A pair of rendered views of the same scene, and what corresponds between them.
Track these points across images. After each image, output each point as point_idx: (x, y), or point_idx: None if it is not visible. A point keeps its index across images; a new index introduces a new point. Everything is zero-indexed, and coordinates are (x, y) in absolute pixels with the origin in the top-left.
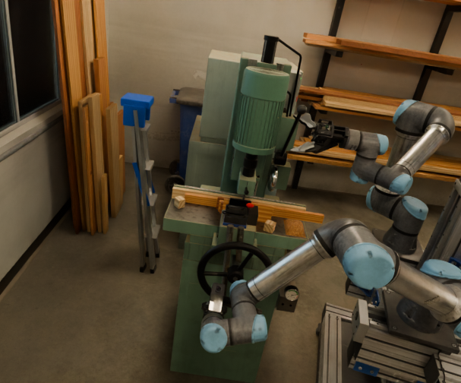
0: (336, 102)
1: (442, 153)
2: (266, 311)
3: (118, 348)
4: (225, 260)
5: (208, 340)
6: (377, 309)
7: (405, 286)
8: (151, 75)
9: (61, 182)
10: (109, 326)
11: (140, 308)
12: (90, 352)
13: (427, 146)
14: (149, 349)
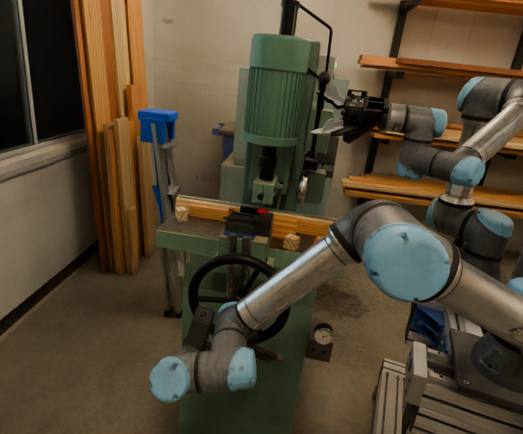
0: None
1: None
2: (293, 361)
3: (121, 404)
4: (228, 282)
5: (158, 381)
6: (442, 356)
7: (472, 300)
8: (197, 111)
9: (90, 216)
10: (115, 376)
11: (157, 357)
12: (86, 406)
13: (506, 123)
14: (158, 407)
